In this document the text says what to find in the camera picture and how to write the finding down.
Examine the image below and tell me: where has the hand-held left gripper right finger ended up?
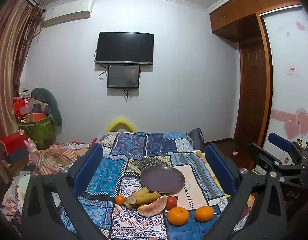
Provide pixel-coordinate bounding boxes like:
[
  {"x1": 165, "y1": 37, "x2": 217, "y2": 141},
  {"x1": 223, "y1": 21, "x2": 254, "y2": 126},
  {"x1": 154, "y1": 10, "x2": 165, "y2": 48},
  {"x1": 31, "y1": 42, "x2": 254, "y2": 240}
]
[{"x1": 205, "y1": 143, "x2": 288, "y2": 240}]

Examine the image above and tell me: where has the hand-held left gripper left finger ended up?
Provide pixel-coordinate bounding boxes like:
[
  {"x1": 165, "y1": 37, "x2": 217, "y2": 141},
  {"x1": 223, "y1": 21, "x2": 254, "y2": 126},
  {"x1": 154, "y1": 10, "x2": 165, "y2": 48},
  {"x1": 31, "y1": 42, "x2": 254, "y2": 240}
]
[{"x1": 21, "y1": 144, "x2": 112, "y2": 240}]

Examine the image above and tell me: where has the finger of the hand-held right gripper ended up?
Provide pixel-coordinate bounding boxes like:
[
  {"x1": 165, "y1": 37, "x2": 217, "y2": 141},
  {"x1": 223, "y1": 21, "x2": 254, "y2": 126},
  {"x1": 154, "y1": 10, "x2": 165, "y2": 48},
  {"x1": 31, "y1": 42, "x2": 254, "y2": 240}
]
[
  {"x1": 247, "y1": 143, "x2": 307, "y2": 187},
  {"x1": 268, "y1": 133, "x2": 308, "y2": 165}
]

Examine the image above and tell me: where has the large orange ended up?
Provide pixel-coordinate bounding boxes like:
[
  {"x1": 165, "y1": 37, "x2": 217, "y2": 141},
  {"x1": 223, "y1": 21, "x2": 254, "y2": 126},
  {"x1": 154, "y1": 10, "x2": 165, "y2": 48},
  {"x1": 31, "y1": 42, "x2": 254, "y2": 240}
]
[
  {"x1": 194, "y1": 206, "x2": 215, "y2": 222},
  {"x1": 167, "y1": 207, "x2": 190, "y2": 227}
]

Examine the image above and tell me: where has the dark purple plate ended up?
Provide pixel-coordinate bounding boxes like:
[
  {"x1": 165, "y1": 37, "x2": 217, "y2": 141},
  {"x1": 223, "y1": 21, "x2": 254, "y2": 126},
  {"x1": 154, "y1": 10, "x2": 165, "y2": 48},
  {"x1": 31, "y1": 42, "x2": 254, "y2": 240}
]
[{"x1": 140, "y1": 165, "x2": 185, "y2": 195}]

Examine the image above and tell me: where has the red tomato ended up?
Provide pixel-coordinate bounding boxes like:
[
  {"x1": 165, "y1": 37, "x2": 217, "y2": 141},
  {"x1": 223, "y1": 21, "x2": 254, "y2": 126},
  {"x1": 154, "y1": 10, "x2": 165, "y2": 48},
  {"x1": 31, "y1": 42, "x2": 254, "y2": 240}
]
[{"x1": 165, "y1": 196, "x2": 178, "y2": 210}]

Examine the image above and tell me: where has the peeled pomelo segment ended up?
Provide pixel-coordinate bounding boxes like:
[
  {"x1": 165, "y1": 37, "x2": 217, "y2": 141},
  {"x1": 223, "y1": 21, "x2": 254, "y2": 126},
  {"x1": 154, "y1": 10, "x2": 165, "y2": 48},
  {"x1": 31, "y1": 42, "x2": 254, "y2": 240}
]
[{"x1": 137, "y1": 195, "x2": 167, "y2": 217}]

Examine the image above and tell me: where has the orange striped blanket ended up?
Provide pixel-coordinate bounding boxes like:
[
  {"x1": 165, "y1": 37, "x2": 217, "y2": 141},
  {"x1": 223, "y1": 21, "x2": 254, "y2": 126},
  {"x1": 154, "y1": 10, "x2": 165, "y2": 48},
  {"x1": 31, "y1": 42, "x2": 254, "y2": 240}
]
[{"x1": 39, "y1": 142, "x2": 92, "y2": 175}]

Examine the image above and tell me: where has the white heart-print sliding door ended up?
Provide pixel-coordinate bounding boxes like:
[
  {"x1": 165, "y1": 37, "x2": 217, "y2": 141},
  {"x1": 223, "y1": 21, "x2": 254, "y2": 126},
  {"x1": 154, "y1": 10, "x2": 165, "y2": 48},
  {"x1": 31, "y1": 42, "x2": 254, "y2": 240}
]
[{"x1": 259, "y1": 5, "x2": 308, "y2": 150}]

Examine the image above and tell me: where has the yellow fuzzy object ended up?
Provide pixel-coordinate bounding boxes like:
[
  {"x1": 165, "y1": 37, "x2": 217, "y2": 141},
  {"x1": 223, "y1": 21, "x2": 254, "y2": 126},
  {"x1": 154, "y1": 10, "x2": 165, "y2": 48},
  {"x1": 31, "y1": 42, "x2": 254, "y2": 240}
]
[{"x1": 106, "y1": 116, "x2": 137, "y2": 133}]

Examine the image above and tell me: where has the orange yellow fleece blanket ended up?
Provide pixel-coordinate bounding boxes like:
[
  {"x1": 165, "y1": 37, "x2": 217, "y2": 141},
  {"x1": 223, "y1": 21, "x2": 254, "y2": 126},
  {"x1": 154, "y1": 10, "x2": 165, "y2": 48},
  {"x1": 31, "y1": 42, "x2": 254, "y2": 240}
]
[{"x1": 241, "y1": 194, "x2": 256, "y2": 227}]

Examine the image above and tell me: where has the dark wooden door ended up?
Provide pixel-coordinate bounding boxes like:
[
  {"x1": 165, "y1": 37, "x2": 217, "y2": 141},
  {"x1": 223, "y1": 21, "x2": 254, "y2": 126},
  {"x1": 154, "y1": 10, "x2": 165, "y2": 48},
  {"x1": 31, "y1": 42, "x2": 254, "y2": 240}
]
[{"x1": 234, "y1": 37, "x2": 269, "y2": 148}]

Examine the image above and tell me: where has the pink toy figure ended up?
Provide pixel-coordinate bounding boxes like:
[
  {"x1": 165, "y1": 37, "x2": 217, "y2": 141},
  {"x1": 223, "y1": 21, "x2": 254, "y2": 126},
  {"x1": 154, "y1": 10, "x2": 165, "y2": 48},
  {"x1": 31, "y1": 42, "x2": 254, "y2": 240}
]
[{"x1": 24, "y1": 139, "x2": 41, "y2": 167}]

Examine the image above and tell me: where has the patchwork printed blanket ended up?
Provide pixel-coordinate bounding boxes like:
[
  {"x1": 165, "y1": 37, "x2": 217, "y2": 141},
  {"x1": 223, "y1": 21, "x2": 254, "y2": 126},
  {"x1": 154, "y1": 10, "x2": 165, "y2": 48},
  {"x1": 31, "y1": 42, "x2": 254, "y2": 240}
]
[{"x1": 56, "y1": 131, "x2": 244, "y2": 240}]

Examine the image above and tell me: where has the green storage box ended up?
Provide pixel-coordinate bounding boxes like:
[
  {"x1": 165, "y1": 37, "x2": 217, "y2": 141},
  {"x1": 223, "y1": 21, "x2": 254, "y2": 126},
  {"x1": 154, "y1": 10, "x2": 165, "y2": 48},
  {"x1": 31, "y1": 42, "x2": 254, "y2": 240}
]
[{"x1": 18, "y1": 116, "x2": 57, "y2": 149}]

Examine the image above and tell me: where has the grey pillow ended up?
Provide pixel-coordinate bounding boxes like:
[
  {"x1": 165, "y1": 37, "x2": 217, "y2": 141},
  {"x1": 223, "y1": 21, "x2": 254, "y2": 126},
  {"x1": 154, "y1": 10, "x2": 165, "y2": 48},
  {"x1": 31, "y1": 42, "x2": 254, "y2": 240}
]
[{"x1": 31, "y1": 87, "x2": 63, "y2": 127}]

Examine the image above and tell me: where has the orange box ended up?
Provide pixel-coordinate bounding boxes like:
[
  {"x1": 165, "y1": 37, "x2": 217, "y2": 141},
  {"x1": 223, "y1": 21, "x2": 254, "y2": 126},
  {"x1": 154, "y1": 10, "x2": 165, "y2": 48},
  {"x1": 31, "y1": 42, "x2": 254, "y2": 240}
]
[{"x1": 26, "y1": 114, "x2": 47, "y2": 123}]

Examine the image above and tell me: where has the red box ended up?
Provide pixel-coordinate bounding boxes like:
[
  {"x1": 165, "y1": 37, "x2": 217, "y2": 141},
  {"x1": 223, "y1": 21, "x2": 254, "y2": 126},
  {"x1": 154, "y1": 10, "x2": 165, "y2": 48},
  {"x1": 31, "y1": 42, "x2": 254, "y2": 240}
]
[{"x1": 0, "y1": 132, "x2": 29, "y2": 155}]

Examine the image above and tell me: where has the floral printed cloth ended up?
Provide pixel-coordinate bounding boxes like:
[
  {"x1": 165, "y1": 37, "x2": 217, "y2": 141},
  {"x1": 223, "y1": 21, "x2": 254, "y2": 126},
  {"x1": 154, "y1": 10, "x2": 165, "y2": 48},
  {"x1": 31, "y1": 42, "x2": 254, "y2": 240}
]
[{"x1": 1, "y1": 172, "x2": 32, "y2": 233}]

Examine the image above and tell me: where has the red packaging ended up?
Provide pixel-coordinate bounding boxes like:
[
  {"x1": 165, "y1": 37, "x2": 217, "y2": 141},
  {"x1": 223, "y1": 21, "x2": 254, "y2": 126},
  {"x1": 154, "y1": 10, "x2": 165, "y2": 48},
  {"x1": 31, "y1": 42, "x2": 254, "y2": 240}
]
[{"x1": 13, "y1": 99, "x2": 32, "y2": 118}]

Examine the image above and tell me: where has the wooden overhead cabinet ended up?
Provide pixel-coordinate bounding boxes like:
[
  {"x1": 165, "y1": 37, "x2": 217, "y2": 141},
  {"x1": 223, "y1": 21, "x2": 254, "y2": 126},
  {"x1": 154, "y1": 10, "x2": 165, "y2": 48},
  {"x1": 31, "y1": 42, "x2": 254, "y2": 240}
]
[{"x1": 209, "y1": 0, "x2": 300, "y2": 43}]

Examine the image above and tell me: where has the striped brown curtain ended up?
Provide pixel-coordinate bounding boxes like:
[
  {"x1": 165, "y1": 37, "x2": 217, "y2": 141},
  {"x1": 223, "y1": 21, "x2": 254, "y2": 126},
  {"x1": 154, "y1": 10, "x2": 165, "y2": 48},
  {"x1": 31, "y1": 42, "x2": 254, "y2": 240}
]
[{"x1": 0, "y1": 0, "x2": 46, "y2": 188}]

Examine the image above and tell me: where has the white air conditioner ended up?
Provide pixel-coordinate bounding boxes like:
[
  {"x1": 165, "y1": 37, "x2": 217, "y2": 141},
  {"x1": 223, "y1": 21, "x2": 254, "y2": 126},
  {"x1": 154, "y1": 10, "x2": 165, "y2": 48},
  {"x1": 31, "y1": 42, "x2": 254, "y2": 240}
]
[{"x1": 43, "y1": 0, "x2": 94, "y2": 28}]

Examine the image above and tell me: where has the black cable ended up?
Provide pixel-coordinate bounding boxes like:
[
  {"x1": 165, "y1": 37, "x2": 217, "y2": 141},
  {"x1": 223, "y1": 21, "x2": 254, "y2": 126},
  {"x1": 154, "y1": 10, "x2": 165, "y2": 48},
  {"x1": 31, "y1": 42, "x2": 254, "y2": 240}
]
[
  {"x1": 123, "y1": 88, "x2": 135, "y2": 102},
  {"x1": 98, "y1": 64, "x2": 109, "y2": 81}
]

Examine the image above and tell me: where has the small black wall monitor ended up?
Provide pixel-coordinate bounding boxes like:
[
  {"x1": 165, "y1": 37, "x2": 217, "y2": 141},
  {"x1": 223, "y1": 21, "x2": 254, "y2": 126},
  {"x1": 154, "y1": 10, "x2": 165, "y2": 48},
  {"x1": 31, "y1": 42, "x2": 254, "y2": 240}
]
[{"x1": 107, "y1": 64, "x2": 141, "y2": 89}]

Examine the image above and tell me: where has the black wall television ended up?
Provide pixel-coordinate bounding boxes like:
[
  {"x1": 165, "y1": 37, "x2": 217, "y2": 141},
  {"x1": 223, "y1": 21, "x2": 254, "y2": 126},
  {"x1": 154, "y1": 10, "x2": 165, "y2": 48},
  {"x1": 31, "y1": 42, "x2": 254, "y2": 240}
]
[{"x1": 95, "y1": 32, "x2": 154, "y2": 65}]

